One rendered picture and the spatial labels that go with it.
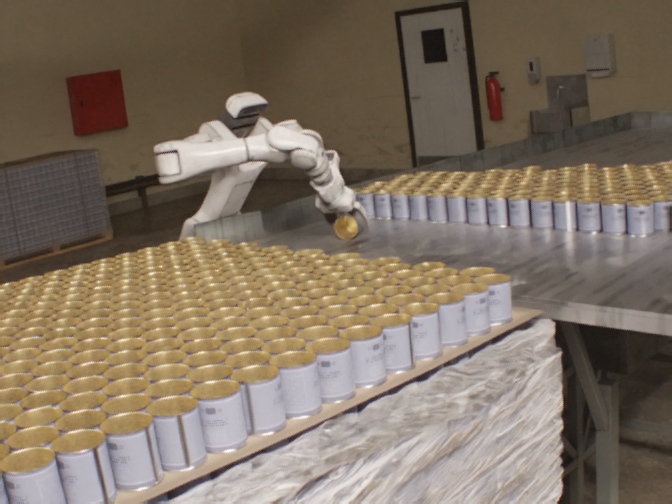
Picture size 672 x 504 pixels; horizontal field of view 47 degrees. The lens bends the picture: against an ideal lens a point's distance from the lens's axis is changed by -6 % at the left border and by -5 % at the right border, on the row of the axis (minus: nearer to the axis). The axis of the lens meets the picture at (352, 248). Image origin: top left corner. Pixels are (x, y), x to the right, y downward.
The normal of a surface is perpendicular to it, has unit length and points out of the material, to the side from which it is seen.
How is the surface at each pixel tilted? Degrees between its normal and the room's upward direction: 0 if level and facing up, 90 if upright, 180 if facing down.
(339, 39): 90
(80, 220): 91
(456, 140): 90
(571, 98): 90
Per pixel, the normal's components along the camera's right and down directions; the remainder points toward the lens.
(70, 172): 0.72, 0.07
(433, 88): -0.69, 0.24
